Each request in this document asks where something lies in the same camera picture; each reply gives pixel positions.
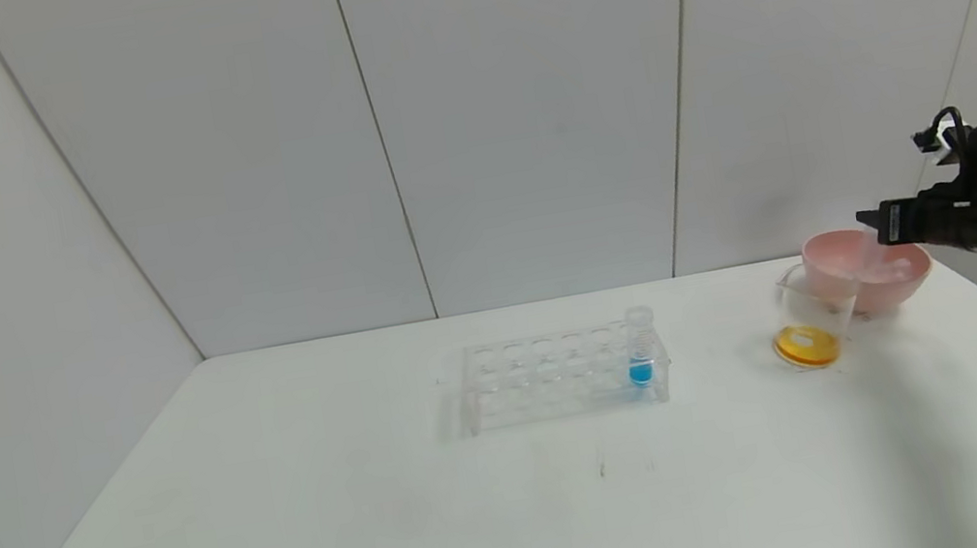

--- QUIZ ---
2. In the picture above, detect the test tube with yellow pigment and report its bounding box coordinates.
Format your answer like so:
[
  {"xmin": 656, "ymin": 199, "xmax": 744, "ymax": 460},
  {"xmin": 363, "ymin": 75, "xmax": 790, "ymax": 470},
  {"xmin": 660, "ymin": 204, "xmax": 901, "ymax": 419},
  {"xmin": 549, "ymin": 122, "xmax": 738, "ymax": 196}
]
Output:
[{"xmin": 852, "ymin": 222, "xmax": 902, "ymax": 277}]

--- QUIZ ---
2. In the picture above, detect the black camera cable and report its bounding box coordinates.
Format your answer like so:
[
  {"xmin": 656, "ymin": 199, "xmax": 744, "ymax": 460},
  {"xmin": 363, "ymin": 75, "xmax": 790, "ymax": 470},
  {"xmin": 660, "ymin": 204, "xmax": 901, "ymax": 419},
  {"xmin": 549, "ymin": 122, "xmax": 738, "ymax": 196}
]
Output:
[{"xmin": 927, "ymin": 103, "xmax": 970, "ymax": 147}]

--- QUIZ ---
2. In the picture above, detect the test tube with blue pigment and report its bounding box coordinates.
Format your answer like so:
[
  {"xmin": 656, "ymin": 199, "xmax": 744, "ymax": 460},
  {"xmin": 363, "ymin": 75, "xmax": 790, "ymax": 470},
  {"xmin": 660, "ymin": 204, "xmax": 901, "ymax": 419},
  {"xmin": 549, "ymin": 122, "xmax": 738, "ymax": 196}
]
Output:
[{"xmin": 620, "ymin": 303, "xmax": 665, "ymax": 389}]

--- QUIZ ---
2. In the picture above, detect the pink bowl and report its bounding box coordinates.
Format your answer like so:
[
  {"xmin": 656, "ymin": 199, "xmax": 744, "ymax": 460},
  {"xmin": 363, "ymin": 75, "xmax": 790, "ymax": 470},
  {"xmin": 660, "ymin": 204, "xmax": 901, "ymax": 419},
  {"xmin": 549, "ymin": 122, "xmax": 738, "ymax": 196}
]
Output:
[{"xmin": 799, "ymin": 217, "xmax": 939, "ymax": 326}]

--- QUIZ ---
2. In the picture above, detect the clear acrylic test tube rack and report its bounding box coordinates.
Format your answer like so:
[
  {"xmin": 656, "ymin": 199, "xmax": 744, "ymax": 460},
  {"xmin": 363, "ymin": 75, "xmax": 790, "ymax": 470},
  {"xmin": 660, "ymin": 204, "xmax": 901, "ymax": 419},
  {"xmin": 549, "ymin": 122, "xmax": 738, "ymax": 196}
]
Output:
[{"xmin": 453, "ymin": 314, "xmax": 675, "ymax": 437}]

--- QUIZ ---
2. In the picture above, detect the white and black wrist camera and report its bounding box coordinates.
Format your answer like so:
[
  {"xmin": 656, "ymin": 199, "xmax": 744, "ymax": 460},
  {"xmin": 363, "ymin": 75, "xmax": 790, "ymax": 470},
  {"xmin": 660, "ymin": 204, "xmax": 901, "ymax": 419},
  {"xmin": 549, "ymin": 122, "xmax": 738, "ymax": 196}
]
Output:
[{"xmin": 909, "ymin": 119, "xmax": 977, "ymax": 168}]

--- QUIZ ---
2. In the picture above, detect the clear glass beaker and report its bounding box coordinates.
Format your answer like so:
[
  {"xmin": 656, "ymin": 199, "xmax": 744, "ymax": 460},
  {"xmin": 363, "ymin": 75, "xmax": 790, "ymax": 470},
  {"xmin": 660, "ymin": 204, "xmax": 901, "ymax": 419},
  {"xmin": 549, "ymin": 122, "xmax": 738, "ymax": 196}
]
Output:
[{"xmin": 760, "ymin": 256, "xmax": 871, "ymax": 376}]

